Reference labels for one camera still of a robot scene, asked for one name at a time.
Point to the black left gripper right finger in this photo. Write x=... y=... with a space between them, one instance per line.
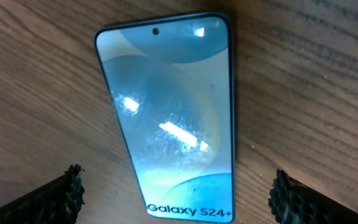
x=292 y=202

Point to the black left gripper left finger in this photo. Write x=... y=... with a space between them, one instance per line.
x=58 y=201

